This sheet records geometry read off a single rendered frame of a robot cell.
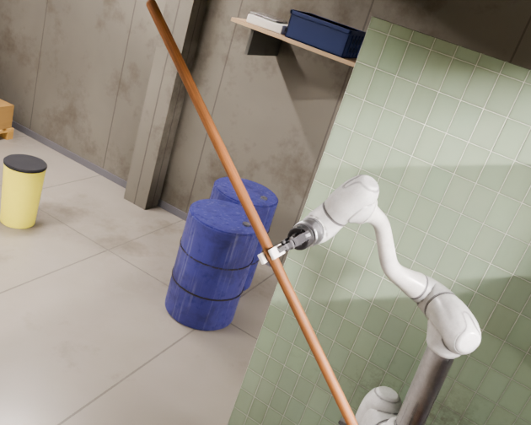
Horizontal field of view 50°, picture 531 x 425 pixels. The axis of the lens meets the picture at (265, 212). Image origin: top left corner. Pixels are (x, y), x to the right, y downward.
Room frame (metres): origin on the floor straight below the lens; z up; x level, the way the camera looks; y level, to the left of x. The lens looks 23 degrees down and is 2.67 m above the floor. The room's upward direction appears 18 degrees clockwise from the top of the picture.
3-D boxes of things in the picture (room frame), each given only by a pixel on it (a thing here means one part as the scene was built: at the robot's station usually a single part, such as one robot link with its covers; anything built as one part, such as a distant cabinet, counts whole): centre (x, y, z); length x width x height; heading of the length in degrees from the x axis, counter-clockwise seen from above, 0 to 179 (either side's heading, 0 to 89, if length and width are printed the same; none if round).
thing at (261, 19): (4.92, 0.44, 2.25); 0.35 x 0.33 x 0.09; 68
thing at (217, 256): (4.32, 0.24, 0.45); 1.22 x 0.75 x 0.90; 161
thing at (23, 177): (4.44, 2.10, 0.29); 0.35 x 0.35 x 0.58
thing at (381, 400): (1.94, -0.71, 1.17); 0.18 x 0.16 x 0.22; 19
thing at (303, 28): (4.74, -0.02, 2.32); 0.53 x 0.40 x 0.21; 68
